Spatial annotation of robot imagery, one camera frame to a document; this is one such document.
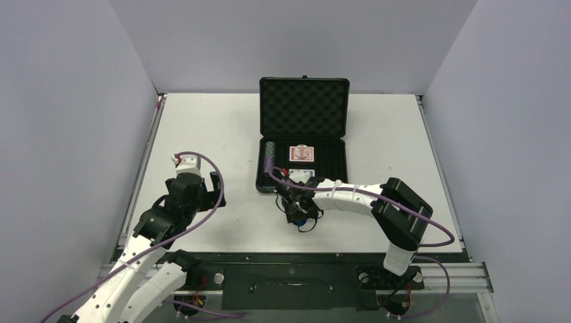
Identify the blue playing card deck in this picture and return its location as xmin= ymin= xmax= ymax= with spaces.
xmin=289 ymin=169 xmax=315 ymax=181

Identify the red playing card deck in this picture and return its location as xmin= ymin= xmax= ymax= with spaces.
xmin=288 ymin=145 xmax=315 ymax=163

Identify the green blue poker chip stack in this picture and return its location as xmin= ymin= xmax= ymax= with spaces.
xmin=263 ymin=141 xmax=276 ymax=165

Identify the black foam-lined carry case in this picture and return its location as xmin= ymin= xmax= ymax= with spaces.
xmin=255 ymin=77 xmax=350 ymax=194

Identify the purple poker chip stack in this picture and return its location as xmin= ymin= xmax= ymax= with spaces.
xmin=263 ymin=159 xmax=274 ymax=176

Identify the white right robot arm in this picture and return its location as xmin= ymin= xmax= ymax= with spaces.
xmin=275 ymin=176 xmax=433 ymax=287

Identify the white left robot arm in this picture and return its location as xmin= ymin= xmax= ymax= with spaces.
xmin=59 ymin=168 xmax=226 ymax=322

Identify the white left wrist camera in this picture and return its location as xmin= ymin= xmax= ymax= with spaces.
xmin=172 ymin=153 xmax=201 ymax=176

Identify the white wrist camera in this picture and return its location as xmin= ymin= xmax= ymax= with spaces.
xmin=172 ymin=153 xmax=201 ymax=176
xmin=283 ymin=169 xmax=312 ymax=184

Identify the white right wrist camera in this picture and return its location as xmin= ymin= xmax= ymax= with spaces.
xmin=283 ymin=169 xmax=312 ymax=184

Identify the black robot base mount plate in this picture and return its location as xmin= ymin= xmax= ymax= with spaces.
xmin=175 ymin=253 xmax=467 ymax=311

